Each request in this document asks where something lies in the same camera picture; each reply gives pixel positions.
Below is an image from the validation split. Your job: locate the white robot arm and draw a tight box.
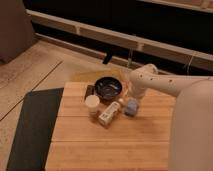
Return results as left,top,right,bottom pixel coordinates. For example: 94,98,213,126
129,64,213,171

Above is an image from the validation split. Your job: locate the dark ceramic bowl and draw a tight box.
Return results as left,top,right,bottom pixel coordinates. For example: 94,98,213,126
94,77,122,100

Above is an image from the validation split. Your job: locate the white bottle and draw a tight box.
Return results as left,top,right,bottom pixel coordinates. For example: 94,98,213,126
98,101,121,126

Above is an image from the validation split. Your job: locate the white paper cup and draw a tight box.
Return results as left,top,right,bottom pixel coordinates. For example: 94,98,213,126
85,95,100,116

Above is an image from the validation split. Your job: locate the black floor mat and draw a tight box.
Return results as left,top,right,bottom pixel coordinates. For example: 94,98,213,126
6,88,63,171

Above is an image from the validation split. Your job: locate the brown cabinet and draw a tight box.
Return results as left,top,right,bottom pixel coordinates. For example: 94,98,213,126
0,0,37,63

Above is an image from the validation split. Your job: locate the wooden rail shelf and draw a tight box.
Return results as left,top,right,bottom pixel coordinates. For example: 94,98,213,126
27,10,213,72

